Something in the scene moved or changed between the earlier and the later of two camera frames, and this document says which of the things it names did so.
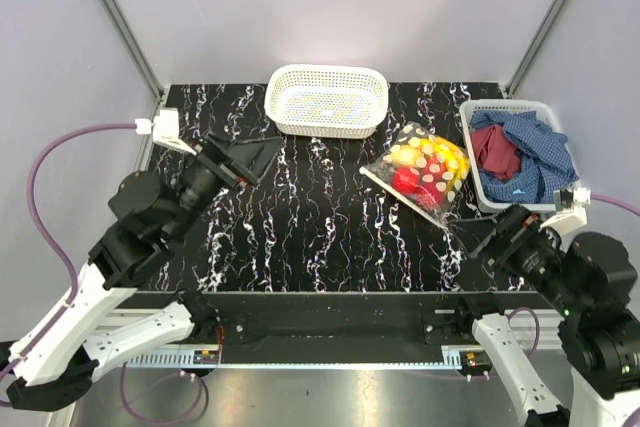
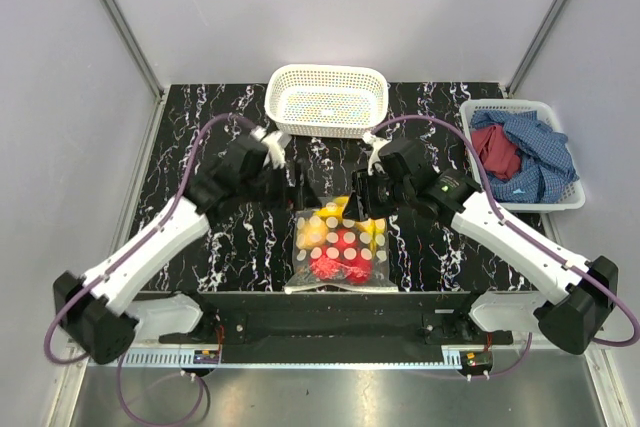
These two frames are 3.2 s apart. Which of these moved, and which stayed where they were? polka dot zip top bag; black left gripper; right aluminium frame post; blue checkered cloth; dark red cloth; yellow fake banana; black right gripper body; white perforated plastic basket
Moved: yellow fake banana; black right gripper body; black left gripper; polka dot zip top bag
Stayed: blue checkered cloth; white perforated plastic basket; dark red cloth; right aluminium frame post
